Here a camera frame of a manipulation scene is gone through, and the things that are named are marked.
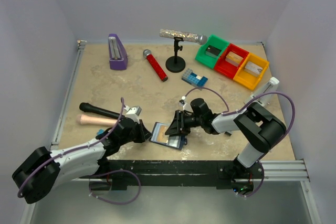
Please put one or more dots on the purple metronome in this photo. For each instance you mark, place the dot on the purple metronome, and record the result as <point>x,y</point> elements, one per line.
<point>118,57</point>

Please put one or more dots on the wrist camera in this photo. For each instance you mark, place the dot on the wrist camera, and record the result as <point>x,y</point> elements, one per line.
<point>133,113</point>
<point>183,103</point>

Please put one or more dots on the silver glitter microphone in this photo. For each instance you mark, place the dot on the silver glitter microphone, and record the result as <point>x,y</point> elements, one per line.
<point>186,36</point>

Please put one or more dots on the dark card in green bin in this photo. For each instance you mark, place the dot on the dark card in green bin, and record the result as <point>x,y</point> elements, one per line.
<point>212,51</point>

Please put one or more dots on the navy blue card holder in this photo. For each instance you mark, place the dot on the navy blue card holder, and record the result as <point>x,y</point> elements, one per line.
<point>175,142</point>

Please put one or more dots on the red plastic bin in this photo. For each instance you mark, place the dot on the red plastic bin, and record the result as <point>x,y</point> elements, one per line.
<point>226,69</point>

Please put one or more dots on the pink microphone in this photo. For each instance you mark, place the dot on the pink microphone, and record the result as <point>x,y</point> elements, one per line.
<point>91,120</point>

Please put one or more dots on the aluminium frame rail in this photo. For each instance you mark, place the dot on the aluminium frame rail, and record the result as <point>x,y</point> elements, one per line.
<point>55,140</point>

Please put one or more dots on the red glitter microphone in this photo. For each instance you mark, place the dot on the red glitter microphone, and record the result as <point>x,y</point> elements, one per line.
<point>155,65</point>

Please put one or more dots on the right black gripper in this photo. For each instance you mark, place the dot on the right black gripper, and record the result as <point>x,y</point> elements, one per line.
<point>179,122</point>

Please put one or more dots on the black microphone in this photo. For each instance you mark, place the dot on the black microphone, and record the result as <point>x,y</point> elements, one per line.
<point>88,108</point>

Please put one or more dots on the black microphone stand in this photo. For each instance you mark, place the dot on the black microphone stand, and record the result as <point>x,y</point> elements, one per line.
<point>176,64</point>

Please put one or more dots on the white metronome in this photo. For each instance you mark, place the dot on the white metronome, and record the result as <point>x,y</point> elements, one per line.
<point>270,86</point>

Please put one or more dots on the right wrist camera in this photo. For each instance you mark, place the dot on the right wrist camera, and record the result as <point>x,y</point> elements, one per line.
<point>183,103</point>

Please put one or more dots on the green plastic bin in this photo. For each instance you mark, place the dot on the green plastic bin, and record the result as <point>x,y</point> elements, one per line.
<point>214,41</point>

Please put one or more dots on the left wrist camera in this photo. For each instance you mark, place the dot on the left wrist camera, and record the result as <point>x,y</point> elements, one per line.
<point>133,113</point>

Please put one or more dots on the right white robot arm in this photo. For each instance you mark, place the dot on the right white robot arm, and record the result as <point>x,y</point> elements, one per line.
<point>260,127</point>

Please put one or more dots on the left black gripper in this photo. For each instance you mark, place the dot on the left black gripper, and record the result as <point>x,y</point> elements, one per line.
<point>140,131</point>

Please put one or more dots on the yellow plastic bin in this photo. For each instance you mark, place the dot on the yellow plastic bin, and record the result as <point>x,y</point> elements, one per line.
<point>247,80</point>

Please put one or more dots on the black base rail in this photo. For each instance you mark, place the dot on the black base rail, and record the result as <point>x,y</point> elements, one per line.
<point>120,174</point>

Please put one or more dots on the blue toy brick block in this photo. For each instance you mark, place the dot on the blue toy brick block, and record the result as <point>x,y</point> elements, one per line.
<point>193,79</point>

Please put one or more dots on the white card in yellow bin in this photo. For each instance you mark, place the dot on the white card in yellow bin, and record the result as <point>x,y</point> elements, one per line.
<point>253,68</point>

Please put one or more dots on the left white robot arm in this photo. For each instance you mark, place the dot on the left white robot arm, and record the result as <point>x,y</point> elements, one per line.
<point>44,170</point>

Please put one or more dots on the orange and blue brick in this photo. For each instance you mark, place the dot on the orange and blue brick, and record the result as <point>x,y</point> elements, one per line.
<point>100,132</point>

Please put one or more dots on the gold VIP card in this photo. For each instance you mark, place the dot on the gold VIP card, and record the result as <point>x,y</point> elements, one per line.
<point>162,137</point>

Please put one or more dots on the gold card in red bin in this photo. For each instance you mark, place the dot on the gold card in red bin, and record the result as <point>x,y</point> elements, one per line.
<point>234,59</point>

